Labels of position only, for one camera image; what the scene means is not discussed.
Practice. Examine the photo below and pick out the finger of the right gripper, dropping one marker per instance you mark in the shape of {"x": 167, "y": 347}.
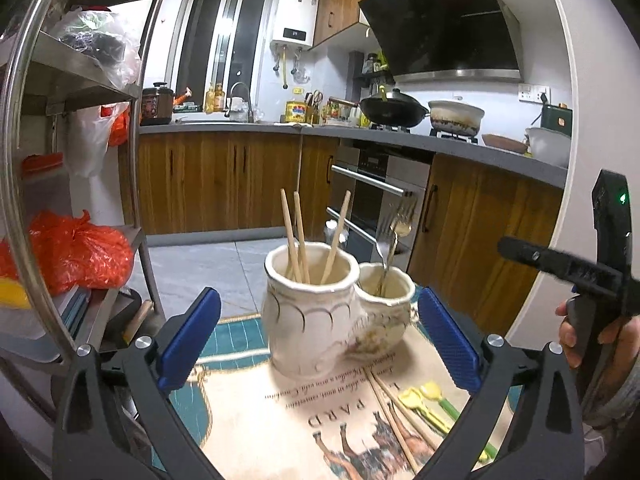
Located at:
{"x": 590, "y": 278}

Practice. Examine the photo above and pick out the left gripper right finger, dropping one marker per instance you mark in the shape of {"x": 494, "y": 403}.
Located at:
{"x": 544, "y": 436}

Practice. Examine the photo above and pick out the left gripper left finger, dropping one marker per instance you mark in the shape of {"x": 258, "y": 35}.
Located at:
{"x": 91, "y": 440}

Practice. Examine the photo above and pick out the green handled utensil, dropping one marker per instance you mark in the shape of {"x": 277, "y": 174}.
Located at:
{"x": 430, "y": 391}

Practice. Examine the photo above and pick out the yellow plastic utensil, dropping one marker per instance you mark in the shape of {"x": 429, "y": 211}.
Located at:
{"x": 412, "y": 399}

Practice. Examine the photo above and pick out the silver steel fork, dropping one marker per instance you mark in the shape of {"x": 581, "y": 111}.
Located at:
{"x": 387, "y": 239}

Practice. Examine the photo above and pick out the silver flower spoon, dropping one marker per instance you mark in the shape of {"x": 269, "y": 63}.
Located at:
{"x": 329, "y": 230}

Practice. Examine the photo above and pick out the kitchen faucet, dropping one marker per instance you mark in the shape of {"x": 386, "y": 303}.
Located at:
{"x": 240, "y": 108}

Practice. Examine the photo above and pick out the person right hand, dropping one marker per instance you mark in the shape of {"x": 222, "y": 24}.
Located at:
{"x": 623, "y": 334}

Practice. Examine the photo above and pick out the wooden base cabinets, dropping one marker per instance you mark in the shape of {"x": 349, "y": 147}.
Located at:
{"x": 205, "y": 182}

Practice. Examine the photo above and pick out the printed horse table mat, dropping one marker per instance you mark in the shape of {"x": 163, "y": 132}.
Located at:
{"x": 253, "y": 423}

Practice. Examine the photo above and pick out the white bowl on counter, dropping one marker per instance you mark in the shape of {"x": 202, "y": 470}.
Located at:
{"x": 549, "y": 146}

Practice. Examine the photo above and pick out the green box on counter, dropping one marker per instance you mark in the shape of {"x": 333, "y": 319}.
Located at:
{"x": 558, "y": 118}

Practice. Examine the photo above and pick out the red plastic bag lower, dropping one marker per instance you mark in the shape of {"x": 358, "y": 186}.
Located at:
{"x": 73, "y": 251}

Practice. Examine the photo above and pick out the white ceramic double utensil holder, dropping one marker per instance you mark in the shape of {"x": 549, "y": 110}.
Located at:
{"x": 311, "y": 323}

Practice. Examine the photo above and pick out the white ceramic pot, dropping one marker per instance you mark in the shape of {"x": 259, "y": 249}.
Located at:
{"x": 455, "y": 118}

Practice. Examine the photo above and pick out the built-in steel oven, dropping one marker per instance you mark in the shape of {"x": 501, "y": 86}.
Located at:
{"x": 378, "y": 176}

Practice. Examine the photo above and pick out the black wok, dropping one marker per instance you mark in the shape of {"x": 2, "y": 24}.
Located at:
{"x": 393, "y": 108}

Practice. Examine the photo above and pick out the red plastic bag hanging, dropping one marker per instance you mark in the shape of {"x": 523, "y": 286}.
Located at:
{"x": 118, "y": 117}

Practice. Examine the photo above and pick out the black range hood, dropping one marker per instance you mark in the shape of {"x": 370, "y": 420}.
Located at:
{"x": 446, "y": 39}

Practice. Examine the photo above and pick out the white plastic bag hanging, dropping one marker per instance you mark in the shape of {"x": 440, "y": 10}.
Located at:
{"x": 86, "y": 141}

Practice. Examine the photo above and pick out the dark rice cooker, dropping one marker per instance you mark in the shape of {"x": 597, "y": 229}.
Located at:
{"x": 157, "y": 103}

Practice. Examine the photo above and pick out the yellow tin can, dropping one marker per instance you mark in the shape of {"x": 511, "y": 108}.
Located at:
{"x": 295, "y": 112}

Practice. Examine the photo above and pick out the clear plastic bag on shelf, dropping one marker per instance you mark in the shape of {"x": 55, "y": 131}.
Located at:
{"x": 99, "y": 35}

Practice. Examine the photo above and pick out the white water heater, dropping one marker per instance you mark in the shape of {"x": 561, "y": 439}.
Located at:
{"x": 294, "y": 23}

